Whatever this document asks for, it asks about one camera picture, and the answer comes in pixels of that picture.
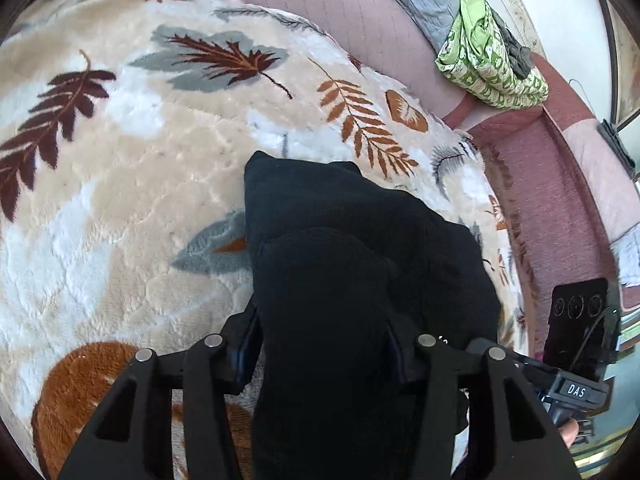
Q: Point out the black pants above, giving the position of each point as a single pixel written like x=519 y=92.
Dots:
x=325 y=260

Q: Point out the wooden framed door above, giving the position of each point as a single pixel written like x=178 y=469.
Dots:
x=622 y=60

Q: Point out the leaf print fleece blanket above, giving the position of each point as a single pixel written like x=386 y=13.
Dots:
x=125 y=185

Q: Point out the dark grey bag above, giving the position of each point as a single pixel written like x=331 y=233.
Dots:
x=616 y=147

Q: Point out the person's right hand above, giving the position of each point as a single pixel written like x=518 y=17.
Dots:
x=570 y=431

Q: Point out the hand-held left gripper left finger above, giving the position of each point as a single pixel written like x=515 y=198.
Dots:
x=235 y=355

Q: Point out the dark grey cloth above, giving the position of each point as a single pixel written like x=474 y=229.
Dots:
x=517 y=57

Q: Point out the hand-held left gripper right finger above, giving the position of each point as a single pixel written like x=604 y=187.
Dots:
x=400 y=355

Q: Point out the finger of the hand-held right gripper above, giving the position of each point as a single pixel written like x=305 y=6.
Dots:
x=535 y=369

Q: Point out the green patterned cloth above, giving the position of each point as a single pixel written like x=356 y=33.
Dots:
x=480 y=70

